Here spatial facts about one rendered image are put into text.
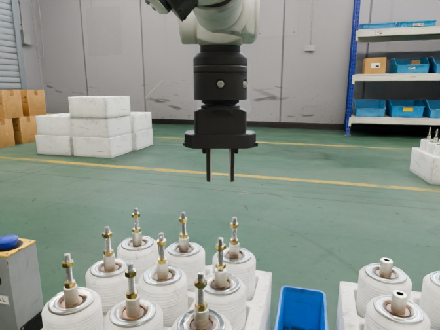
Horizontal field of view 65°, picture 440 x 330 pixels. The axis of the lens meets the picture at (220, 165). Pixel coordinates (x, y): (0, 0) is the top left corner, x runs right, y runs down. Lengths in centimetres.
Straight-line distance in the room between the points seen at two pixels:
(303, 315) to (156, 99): 555
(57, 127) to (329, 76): 381
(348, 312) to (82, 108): 290
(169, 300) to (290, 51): 512
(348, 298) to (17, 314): 66
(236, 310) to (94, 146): 277
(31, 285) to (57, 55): 675
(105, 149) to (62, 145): 46
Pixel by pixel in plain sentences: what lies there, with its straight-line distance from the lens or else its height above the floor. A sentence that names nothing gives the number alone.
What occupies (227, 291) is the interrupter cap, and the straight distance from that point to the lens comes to 66.
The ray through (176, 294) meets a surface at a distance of 70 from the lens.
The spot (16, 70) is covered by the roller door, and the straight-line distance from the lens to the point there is 717.
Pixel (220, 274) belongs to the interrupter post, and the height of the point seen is 28.
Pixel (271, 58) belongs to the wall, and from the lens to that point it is 563.
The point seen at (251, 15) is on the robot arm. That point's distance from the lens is 51.
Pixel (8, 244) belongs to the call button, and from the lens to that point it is 78.
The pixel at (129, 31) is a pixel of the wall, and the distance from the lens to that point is 654.
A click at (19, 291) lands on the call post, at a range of 80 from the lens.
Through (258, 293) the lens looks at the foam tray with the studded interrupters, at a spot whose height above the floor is 18.
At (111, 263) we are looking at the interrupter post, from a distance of 76.
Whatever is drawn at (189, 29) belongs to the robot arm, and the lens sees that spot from 56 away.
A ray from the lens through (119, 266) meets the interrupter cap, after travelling 77.
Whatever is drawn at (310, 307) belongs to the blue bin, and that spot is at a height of 7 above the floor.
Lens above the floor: 61
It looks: 13 degrees down
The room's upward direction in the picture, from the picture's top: straight up
